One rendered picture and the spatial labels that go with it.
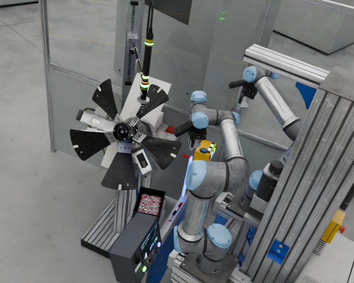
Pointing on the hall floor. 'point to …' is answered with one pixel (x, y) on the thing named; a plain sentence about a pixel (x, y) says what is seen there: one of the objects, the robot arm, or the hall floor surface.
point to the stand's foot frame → (104, 232)
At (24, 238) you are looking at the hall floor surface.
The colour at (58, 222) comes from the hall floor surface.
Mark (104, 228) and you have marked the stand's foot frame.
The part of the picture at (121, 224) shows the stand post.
